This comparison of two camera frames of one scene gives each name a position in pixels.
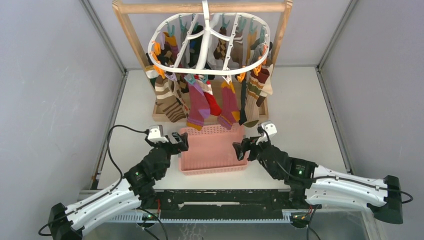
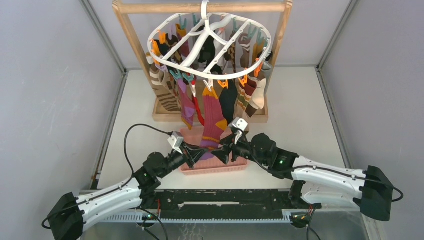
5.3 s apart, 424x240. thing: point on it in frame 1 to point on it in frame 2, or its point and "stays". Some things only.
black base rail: x=221 y=205 stays
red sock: x=215 y=109 to x=199 y=114
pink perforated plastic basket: x=211 y=150 stays
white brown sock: x=267 y=89 to x=257 y=101
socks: x=198 y=107 to x=188 y=109
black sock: x=243 y=115 to x=228 y=99
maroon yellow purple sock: x=230 y=112 to x=214 y=123
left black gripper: x=182 y=145 to x=191 y=155
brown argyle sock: x=220 y=52 to x=230 y=54
